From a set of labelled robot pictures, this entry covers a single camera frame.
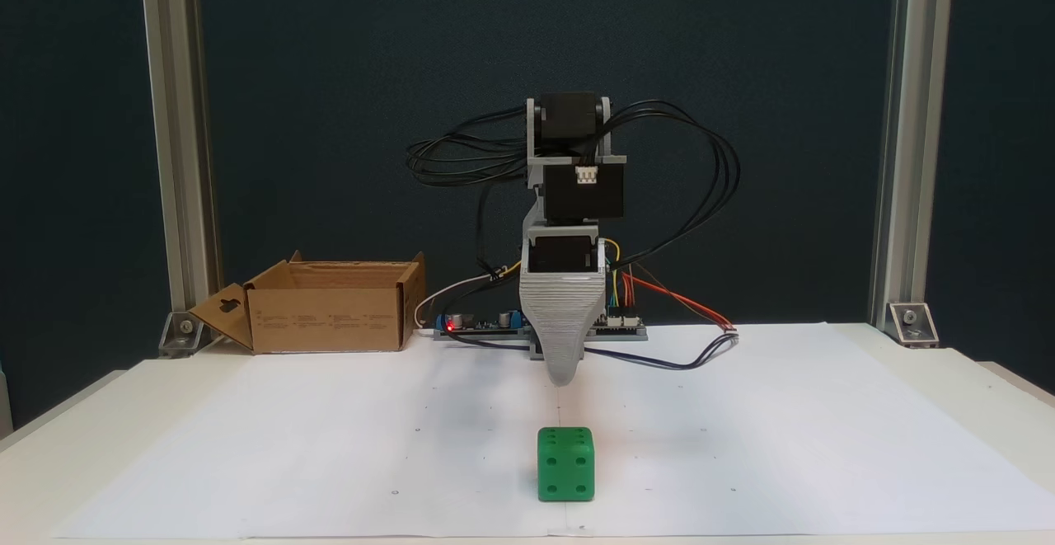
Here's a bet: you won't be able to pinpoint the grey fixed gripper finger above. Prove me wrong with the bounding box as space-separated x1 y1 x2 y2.
521 271 608 387

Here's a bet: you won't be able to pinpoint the green die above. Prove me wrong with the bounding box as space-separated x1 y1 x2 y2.
537 427 596 503

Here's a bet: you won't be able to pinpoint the blue power circuit board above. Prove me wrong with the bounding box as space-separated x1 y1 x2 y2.
435 308 530 336

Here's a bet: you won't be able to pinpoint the brown cardboard box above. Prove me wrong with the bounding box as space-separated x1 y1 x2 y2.
188 251 428 356

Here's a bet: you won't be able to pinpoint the white paper sheet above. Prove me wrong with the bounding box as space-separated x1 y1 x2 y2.
54 322 1055 539

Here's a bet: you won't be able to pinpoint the circuit board with jumper wires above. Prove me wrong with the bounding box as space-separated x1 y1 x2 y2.
595 308 645 332

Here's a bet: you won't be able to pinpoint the yellow green blue jumper wires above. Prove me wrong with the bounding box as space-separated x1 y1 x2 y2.
602 237 640 315

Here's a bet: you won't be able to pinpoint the grey base plate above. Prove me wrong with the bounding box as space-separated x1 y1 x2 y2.
433 327 648 344

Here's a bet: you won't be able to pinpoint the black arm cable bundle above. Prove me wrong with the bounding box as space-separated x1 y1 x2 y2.
600 100 740 282
406 106 532 282

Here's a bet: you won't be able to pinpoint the black cable with white connector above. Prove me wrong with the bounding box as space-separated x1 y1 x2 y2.
449 327 739 371

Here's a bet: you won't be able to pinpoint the orange and red wires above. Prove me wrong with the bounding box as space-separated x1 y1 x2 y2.
622 263 736 331

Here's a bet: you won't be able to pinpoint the metal corner bracket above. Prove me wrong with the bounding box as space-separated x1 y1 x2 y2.
158 311 205 359
886 302 940 348

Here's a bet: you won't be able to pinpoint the aluminium frame post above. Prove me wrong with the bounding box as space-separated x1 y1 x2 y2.
138 0 222 327
867 0 957 331

